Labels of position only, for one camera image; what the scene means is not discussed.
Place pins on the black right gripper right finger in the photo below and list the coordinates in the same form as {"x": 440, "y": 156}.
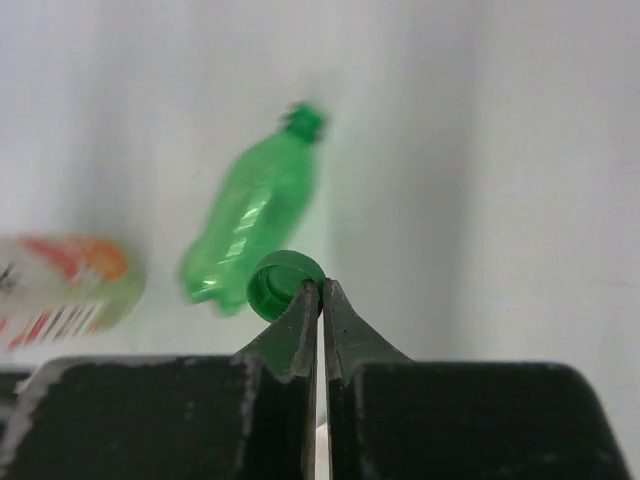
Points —
{"x": 392, "y": 417}

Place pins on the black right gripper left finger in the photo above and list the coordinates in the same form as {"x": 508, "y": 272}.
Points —
{"x": 250, "y": 415}

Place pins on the green bottle cap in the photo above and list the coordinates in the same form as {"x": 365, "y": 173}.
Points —
{"x": 276, "y": 279}

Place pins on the green plastic bottle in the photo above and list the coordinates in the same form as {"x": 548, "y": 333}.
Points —
{"x": 259, "y": 204}

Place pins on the clear bottle with orange label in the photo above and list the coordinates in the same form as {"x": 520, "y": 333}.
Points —
{"x": 60, "y": 287}

